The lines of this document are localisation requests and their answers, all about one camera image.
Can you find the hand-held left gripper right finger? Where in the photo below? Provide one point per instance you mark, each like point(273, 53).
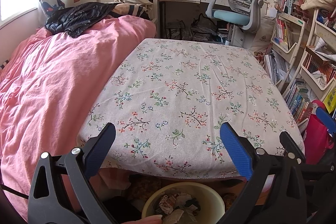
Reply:
point(236, 153)

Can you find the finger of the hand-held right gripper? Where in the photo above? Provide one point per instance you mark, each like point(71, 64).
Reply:
point(287, 140)
point(326, 120)

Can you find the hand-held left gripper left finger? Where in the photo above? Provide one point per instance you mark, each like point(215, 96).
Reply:
point(101, 150)

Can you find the cream plastic bin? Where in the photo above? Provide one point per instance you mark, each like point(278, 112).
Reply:
point(210, 195)

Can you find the yellow box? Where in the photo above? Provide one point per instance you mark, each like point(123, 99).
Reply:
point(330, 100)

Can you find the row of colourful floor books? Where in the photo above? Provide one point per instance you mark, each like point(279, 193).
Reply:
point(299, 103)

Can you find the row of dark books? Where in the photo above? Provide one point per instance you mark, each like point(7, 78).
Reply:
point(320, 67)

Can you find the stack of papers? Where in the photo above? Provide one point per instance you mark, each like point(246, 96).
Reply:
point(275, 67)

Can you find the white tiered book rack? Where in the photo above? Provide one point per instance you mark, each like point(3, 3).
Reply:
point(324, 29)
point(296, 50)

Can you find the pink blanket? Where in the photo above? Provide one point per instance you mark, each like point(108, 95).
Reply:
point(52, 82)

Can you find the row of thin colourful books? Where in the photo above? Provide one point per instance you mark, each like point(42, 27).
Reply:
point(283, 35)

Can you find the floral tablecloth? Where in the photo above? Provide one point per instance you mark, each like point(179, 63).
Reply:
point(183, 69)

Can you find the white bag with tree print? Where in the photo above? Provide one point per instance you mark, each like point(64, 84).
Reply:
point(262, 35)

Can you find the pile of plastic bags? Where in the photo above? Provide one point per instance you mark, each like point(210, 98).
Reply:
point(202, 31)

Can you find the black puffer jacket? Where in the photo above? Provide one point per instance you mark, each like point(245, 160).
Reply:
point(76, 16)

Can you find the beige striped cloth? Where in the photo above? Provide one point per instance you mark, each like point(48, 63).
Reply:
point(131, 10)

